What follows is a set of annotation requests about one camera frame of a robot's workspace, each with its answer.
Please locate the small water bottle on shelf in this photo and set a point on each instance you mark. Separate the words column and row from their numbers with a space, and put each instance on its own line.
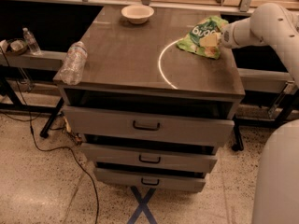
column 31, row 42

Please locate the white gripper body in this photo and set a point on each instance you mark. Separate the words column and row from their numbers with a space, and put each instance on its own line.
column 226, row 36

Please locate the middle grey drawer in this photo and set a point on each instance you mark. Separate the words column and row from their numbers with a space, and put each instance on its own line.
column 139, row 157

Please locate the clear plastic water bottle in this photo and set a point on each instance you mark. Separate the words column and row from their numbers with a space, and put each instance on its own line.
column 74, row 62

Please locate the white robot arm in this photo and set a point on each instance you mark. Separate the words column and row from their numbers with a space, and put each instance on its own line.
column 276, row 199

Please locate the grey drawer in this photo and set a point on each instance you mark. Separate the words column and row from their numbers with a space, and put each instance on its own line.
column 150, row 127
column 110, row 176
column 139, row 157

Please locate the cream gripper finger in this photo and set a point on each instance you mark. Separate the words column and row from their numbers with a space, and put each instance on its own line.
column 212, row 40

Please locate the blue tape cross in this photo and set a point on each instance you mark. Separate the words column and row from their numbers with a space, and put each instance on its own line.
column 142, row 207

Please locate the green rice chip bag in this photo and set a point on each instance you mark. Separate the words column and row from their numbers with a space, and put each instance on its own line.
column 207, row 26

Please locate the grey drawer cabinet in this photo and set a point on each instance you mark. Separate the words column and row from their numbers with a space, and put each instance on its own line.
column 139, row 68

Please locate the top grey drawer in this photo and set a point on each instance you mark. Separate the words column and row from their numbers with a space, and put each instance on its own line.
column 150, row 127

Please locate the bottom grey drawer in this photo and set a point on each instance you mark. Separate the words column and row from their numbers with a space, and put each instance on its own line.
column 110, row 176

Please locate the grey side shelf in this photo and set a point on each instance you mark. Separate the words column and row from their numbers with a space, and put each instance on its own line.
column 48, row 60

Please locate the white paper bowl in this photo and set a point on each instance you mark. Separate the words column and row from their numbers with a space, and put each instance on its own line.
column 137, row 14

